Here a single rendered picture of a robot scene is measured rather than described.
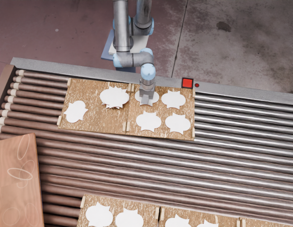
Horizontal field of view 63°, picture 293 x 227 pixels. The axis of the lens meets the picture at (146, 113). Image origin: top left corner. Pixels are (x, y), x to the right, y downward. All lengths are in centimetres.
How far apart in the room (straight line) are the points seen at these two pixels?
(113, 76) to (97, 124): 37
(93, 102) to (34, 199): 63
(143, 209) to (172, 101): 66
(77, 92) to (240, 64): 202
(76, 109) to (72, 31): 181
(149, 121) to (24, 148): 71
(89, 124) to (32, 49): 187
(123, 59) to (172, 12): 211
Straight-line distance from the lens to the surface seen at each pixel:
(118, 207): 137
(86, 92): 159
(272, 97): 178
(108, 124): 147
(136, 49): 179
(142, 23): 160
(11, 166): 145
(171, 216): 138
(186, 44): 303
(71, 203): 143
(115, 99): 147
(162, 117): 148
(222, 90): 167
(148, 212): 137
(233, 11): 356
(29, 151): 143
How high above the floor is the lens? 230
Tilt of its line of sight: 67 degrees down
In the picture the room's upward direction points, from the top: 3 degrees clockwise
